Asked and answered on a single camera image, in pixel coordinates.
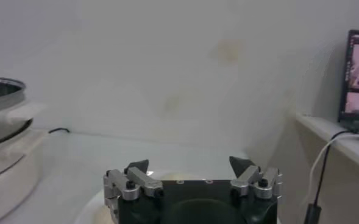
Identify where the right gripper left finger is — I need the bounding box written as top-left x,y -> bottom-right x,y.
102,159 -> 165,201

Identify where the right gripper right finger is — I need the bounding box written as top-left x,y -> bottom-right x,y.
229,155 -> 283,200

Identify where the white round plate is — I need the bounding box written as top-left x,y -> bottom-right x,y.
74,169 -> 285,224

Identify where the cream electric cooker base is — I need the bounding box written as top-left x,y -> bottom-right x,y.
0,129 -> 45,224

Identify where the white cable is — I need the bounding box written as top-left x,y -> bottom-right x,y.
299,133 -> 359,224

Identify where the black cable with adapter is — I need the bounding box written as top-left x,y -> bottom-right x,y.
303,130 -> 355,224

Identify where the black cooker power cord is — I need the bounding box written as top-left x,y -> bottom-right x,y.
47,127 -> 71,135

